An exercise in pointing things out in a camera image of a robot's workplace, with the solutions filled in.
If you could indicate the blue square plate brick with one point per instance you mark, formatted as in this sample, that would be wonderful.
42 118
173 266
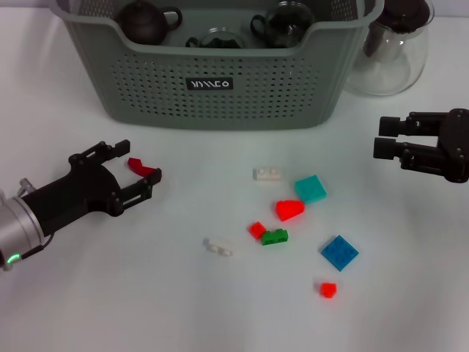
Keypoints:
340 253

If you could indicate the dark red curved brick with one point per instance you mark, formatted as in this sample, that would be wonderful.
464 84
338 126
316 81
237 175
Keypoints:
137 166

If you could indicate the small orange-red notched brick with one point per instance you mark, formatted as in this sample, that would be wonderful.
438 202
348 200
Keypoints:
328 289

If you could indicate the white two-stud brick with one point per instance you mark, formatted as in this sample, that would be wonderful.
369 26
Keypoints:
269 175

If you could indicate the glass carafe black lid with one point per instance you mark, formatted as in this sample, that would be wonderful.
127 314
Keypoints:
388 69

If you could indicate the grey perforated storage bin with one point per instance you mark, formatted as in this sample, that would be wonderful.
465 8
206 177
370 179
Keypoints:
165 95

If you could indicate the teal square plate brick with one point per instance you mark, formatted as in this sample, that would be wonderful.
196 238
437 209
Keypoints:
310 189

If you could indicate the glass teacup black base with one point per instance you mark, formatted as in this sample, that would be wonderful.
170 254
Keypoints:
220 40
289 25

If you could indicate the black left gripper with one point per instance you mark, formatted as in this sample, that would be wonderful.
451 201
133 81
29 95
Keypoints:
80 190

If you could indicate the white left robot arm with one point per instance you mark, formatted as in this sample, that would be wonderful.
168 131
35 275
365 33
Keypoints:
18 227

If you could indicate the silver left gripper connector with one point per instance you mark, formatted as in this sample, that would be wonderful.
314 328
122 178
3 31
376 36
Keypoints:
25 185

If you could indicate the white flat plate brick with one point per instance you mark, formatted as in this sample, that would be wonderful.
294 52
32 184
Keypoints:
220 248

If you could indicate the small red square brick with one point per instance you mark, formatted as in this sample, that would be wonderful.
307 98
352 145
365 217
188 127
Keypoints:
257 230

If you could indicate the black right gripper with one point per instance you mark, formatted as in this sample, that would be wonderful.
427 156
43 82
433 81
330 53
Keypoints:
456 146

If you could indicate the dark brown clay teapot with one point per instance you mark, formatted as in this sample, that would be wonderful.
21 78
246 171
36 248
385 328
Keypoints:
143 22

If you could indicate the green two-stud brick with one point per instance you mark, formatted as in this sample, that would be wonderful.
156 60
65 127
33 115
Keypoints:
275 237

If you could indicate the large orange-red sloped brick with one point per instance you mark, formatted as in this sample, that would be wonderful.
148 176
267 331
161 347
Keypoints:
289 210

